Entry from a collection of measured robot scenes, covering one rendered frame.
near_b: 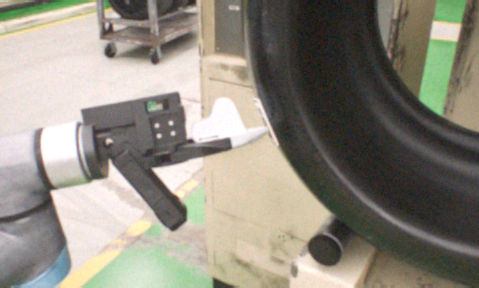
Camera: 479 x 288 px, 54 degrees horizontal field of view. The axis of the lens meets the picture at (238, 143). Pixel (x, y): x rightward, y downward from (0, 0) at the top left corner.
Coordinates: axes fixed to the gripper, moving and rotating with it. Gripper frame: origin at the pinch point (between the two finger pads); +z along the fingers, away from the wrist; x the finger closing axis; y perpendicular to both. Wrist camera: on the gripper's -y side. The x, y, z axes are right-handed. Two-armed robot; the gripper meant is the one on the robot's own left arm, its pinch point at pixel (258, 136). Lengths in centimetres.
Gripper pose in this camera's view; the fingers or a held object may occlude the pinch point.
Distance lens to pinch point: 57.6
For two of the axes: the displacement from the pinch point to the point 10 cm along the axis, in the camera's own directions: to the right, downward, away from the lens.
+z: 9.8, -1.9, 0.7
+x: -1.0, -1.2, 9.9
